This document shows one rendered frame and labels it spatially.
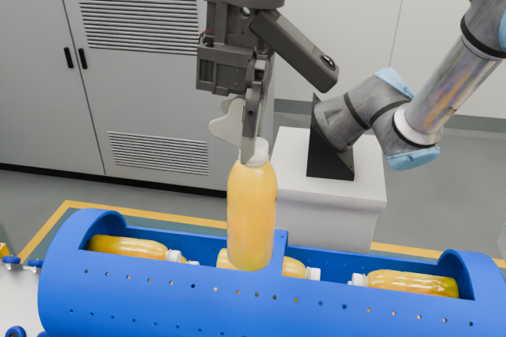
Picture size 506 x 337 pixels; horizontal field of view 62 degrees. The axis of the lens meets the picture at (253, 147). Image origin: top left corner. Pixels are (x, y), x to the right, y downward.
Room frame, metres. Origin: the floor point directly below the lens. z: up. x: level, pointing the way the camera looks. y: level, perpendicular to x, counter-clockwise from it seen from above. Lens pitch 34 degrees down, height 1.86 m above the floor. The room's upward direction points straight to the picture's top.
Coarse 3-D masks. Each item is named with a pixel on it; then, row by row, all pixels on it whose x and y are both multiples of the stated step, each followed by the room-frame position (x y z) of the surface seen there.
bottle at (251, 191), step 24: (240, 168) 0.45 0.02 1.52; (264, 168) 0.45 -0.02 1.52; (240, 192) 0.43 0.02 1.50; (264, 192) 0.43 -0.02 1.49; (240, 216) 0.43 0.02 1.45; (264, 216) 0.43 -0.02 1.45; (240, 240) 0.43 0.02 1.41; (264, 240) 0.43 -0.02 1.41; (240, 264) 0.43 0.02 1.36; (264, 264) 0.43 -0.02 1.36
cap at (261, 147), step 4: (256, 140) 0.47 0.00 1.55; (260, 140) 0.47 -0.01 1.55; (264, 140) 0.47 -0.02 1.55; (256, 144) 0.46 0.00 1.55; (260, 144) 0.46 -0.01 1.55; (264, 144) 0.46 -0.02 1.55; (268, 144) 0.46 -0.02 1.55; (256, 148) 0.45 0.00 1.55; (260, 148) 0.45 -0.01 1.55; (264, 148) 0.45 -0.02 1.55; (268, 148) 0.46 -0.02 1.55; (240, 152) 0.46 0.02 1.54; (256, 152) 0.45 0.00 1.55; (260, 152) 0.45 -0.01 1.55; (264, 152) 0.45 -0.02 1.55; (252, 156) 0.45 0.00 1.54; (256, 156) 0.45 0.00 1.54; (260, 156) 0.45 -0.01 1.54; (264, 156) 0.45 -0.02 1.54; (252, 160) 0.45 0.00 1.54; (256, 160) 0.45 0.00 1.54; (260, 160) 0.45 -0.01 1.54
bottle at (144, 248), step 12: (96, 240) 0.69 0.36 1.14; (108, 240) 0.69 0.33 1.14; (120, 240) 0.69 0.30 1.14; (132, 240) 0.69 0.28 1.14; (144, 240) 0.69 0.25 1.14; (108, 252) 0.66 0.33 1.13; (120, 252) 0.66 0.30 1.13; (132, 252) 0.66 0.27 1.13; (144, 252) 0.65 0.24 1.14; (156, 252) 0.66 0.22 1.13; (168, 252) 0.66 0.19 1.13
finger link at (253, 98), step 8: (256, 72) 0.45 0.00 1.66; (256, 80) 0.43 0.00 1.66; (248, 88) 0.43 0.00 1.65; (256, 88) 0.42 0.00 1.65; (248, 96) 0.42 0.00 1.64; (256, 96) 0.42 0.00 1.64; (248, 104) 0.42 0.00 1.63; (256, 104) 0.42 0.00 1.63; (248, 112) 0.42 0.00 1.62; (256, 112) 0.42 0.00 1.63; (248, 120) 0.42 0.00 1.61; (256, 120) 0.42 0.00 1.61; (248, 128) 0.42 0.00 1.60; (248, 136) 0.42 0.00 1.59
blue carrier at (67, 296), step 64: (64, 256) 0.57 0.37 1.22; (128, 256) 0.56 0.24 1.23; (192, 256) 0.73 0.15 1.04; (320, 256) 0.69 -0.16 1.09; (384, 256) 0.67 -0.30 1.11; (448, 256) 0.63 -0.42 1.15; (64, 320) 0.49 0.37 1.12; (128, 320) 0.48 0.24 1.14; (192, 320) 0.47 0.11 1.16; (256, 320) 0.46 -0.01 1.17; (320, 320) 0.45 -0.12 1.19; (384, 320) 0.44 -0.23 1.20; (448, 320) 0.44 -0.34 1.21
